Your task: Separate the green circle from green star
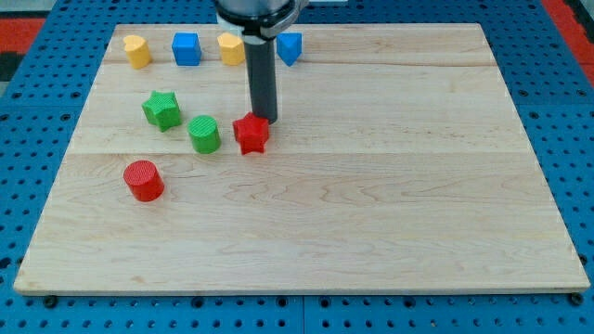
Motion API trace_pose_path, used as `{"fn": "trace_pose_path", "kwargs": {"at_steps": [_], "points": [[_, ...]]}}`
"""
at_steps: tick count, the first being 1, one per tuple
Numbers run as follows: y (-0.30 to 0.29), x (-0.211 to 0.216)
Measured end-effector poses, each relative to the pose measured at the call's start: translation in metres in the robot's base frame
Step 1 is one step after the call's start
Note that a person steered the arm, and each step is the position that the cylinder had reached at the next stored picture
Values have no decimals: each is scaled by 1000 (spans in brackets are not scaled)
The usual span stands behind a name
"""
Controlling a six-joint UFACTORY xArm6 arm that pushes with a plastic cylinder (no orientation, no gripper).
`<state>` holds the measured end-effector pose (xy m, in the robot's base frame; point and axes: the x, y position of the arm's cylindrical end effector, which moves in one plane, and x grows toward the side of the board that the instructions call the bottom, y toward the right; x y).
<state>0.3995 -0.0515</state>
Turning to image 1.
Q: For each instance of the yellow heart block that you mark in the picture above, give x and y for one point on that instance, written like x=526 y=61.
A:
x=137 y=51

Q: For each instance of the light wooden board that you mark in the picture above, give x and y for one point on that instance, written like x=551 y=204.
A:
x=398 y=165

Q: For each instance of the blue triangle block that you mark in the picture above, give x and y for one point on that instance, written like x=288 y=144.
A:
x=289 y=47

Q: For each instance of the red cylinder block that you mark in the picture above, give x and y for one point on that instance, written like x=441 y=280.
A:
x=143 y=180

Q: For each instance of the red star block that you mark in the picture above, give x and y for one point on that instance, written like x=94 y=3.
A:
x=252 y=133

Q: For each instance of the blue cube block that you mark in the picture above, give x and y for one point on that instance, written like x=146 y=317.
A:
x=186 y=49

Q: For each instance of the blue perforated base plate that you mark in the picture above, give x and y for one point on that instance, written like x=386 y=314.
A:
x=547 y=81

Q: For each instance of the yellow pentagon block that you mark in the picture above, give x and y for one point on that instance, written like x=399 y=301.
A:
x=231 y=49

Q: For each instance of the green cylinder block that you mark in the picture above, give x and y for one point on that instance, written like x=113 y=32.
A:
x=204 y=135

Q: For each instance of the grey robot arm end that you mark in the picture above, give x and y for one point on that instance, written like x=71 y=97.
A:
x=264 y=19

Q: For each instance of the green star block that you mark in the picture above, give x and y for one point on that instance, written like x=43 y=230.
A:
x=162 y=110

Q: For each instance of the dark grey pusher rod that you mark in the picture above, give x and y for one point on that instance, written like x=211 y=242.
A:
x=261 y=69

